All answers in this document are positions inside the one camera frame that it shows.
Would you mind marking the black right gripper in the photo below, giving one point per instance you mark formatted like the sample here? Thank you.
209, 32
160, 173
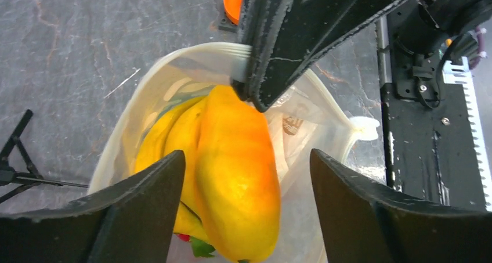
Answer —
421, 26

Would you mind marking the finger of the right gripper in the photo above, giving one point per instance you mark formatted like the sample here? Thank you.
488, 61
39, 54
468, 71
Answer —
321, 25
266, 26

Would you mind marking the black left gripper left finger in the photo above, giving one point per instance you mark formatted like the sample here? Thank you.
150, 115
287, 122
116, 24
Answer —
129, 221

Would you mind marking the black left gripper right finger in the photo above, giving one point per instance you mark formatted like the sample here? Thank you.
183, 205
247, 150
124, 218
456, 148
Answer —
365, 221

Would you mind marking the clear dotted zip bag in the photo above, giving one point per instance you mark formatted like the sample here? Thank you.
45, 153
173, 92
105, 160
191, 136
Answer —
305, 117

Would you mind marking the yellow orange mango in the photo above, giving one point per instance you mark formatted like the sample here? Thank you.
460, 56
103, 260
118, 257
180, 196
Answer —
237, 187

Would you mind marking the red toy apple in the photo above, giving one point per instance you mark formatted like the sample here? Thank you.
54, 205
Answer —
183, 237

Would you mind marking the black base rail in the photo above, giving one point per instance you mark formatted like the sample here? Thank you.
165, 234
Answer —
433, 139

